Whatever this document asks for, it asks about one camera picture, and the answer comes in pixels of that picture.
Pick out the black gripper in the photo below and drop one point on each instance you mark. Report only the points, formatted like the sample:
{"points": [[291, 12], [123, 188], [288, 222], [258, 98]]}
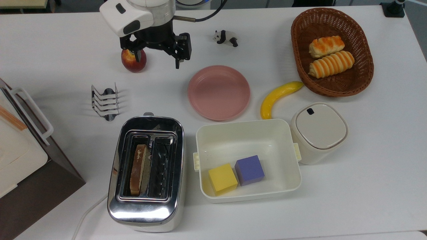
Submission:
{"points": [[158, 36]]}

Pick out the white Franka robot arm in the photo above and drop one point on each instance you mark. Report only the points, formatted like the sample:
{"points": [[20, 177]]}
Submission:
{"points": [[115, 18]]}

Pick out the pink plate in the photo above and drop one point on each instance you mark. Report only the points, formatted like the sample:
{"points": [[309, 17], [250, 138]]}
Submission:
{"points": [[218, 92]]}

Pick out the toast bread slice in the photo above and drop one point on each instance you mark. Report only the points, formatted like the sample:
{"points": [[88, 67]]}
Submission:
{"points": [[137, 170]]}

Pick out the short glazed bread roll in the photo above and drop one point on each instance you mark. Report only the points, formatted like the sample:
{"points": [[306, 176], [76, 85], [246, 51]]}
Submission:
{"points": [[326, 46]]}

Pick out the long striped bread roll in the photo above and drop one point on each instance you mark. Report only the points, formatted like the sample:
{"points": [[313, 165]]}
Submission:
{"points": [[332, 64]]}

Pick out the red apple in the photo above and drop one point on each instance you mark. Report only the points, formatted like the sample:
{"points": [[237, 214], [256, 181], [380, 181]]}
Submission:
{"points": [[131, 65]]}

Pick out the blue and white round base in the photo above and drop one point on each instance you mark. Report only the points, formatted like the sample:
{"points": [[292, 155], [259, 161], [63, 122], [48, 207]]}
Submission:
{"points": [[193, 3]]}

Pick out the panda toy figure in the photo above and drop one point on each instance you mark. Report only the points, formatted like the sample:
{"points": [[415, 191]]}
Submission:
{"points": [[225, 36]]}

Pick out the metal toast rack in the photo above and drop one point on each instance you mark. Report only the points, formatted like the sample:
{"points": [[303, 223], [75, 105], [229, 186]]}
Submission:
{"points": [[105, 103]]}

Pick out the white plastic container box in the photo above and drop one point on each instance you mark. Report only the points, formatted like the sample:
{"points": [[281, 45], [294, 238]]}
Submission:
{"points": [[240, 140]]}

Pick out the yellow banana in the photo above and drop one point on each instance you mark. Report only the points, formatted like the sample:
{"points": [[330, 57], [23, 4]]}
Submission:
{"points": [[277, 96]]}

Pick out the beige background table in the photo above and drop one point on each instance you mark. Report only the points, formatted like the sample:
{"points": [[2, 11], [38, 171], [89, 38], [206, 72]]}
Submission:
{"points": [[21, 3]]}

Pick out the brown wicker basket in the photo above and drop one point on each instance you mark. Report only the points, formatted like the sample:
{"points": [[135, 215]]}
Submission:
{"points": [[300, 36]]}

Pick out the yellow cube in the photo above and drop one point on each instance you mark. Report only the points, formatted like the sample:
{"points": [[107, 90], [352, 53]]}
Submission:
{"points": [[223, 178]]}

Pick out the purple cube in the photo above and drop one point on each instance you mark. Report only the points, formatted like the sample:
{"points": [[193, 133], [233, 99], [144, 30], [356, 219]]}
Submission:
{"points": [[249, 169]]}

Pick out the chrome toaster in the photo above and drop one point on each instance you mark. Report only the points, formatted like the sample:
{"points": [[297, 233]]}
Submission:
{"points": [[146, 210]]}

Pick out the brown and white oven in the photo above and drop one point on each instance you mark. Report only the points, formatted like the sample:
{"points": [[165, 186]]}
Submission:
{"points": [[20, 156]]}

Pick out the white lidded canister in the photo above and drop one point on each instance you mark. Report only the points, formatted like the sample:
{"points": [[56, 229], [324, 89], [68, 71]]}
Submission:
{"points": [[320, 130]]}

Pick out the black camera stand base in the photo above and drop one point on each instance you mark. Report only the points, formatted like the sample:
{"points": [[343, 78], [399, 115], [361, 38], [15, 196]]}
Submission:
{"points": [[393, 9]]}

